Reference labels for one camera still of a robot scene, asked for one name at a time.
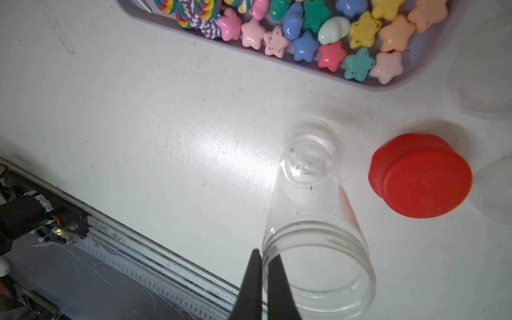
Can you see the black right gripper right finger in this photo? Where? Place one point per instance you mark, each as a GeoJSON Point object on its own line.
{"type": "Point", "coordinates": [281, 305]}

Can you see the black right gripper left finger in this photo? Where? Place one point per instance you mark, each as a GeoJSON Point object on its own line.
{"type": "Point", "coordinates": [248, 305]}

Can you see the small clear sprinkles jar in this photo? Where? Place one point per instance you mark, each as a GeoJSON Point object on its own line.
{"type": "Point", "coordinates": [312, 230]}

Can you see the red jar lid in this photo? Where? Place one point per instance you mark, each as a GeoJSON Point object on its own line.
{"type": "Point", "coordinates": [420, 176]}

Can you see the clear plastic jar lid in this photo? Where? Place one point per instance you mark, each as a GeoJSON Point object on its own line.
{"type": "Point", "coordinates": [480, 77]}

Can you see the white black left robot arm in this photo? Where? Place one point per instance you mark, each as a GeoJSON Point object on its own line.
{"type": "Point", "coordinates": [27, 207]}

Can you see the pile of star candies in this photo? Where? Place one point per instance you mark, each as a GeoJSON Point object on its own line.
{"type": "Point", "coordinates": [360, 41]}

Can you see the pile of swirl candies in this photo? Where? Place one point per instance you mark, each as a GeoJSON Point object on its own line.
{"type": "Point", "coordinates": [201, 15]}

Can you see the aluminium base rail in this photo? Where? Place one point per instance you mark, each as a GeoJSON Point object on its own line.
{"type": "Point", "coordinates": [197, 291]}

